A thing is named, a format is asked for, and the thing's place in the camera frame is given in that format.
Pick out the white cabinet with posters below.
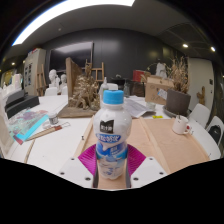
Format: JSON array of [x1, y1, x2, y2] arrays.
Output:
[[22, 48, 48, 98]]

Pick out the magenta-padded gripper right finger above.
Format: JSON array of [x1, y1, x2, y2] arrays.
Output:
[[125, 143, 168, 190]]

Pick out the white standing plaster statue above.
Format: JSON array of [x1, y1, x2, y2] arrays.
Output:
[[155, 61, 168, 79]]

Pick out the black backpack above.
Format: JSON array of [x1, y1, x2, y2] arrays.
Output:
[[208, 123, 223, 145]]

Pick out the round ceiling spotlights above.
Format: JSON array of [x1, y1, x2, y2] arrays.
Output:
[[182, 43, 217, 53]]

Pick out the wooden figure sculpture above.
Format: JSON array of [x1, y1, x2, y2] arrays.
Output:
[[196, 85, 207, 107]]

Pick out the small white plaster figure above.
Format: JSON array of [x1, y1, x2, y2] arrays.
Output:
[[59, 73, 68, 93]]

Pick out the white mug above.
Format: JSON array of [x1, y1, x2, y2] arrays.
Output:
[[171, 114, 193, 136]]

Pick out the white plaster bust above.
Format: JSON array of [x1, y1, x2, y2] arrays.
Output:
[[48, 68, 61, 89]]

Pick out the clear spray bottle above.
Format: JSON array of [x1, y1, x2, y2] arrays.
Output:
[[123, 80, 132, 98]]

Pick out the colourful art book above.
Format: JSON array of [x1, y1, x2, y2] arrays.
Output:
[[7, 108, 50, 146]]

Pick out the white canvas panel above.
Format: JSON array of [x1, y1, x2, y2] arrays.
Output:
[[0, 96, 16, 158]]

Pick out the printed newspaper sheets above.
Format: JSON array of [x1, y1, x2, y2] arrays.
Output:
[[123, 95, 155, 119]]

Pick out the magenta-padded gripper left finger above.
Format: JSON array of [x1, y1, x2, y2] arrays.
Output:
[[57, 143, 99, 190]]

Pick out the small white jar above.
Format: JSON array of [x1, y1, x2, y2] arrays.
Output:
[[145, 100, 157, 112]]

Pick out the small paint jar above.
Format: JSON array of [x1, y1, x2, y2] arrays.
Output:
[[47, 112, 60, 126]]

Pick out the dried plant in grey pot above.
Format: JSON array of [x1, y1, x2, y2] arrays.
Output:
[[165, 54, 193, 118]]

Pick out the wooden paintbrush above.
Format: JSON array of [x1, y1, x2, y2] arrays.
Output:
[[22, 139, 36, 164], [25, 121, 72, 143]]

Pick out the white green-label bottle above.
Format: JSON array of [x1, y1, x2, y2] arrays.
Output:
[[99, 76, 110, 101]]

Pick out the black wall screen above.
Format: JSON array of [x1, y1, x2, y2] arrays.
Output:
[[48, 41, 94, 73]]

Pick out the brown cardboard box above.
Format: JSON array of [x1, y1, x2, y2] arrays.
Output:
[[144, 74, 175, 106]]

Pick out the long ceiling light strip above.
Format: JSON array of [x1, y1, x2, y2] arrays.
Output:
[[11, 0, 136, 47]]

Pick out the wooden easel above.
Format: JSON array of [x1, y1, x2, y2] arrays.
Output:
[[85, 59, 106, 83], [35, 63, 48, 98]]

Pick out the blue-capped drink bottle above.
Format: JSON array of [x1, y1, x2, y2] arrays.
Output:
[[92, 89, 133, 181]]

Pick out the stacked black boxes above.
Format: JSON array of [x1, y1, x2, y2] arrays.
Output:
[[4, 89, 41, 119]]

